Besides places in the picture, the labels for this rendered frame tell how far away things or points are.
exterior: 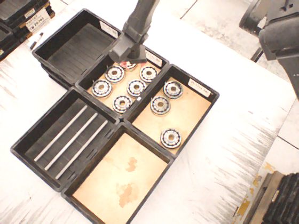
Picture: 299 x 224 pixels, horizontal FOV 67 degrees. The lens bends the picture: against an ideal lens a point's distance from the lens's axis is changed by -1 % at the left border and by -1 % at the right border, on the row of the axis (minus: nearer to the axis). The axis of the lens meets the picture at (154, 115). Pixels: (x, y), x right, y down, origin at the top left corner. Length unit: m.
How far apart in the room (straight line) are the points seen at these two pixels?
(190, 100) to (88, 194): 0.68
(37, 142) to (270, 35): 1.06
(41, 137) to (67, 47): 0.54
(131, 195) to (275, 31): 0.85
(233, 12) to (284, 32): 2.44
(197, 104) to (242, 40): 1.59
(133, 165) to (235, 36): 1.99
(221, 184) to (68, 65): 1.04
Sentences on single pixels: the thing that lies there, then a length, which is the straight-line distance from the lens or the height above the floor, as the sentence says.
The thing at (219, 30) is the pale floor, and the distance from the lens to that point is 2.71.
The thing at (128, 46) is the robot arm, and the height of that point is 1.27.
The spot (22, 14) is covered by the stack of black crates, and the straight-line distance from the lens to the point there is 2.16.
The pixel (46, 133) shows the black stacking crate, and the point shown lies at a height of 0.83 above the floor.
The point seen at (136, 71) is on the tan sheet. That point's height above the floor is 0.83.
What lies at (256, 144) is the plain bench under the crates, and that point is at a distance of 1.40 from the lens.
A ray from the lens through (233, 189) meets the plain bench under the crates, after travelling 1.30.
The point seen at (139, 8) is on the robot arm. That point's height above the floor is 1.43.
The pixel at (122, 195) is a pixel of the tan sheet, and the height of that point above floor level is 0.83.
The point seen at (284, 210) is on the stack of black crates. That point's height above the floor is 0.38.
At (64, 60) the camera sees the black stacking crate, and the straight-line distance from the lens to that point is 1.40.
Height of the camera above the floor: 1.92
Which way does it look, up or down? 68 degrees down
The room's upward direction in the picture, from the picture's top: 7 degrees clockwise
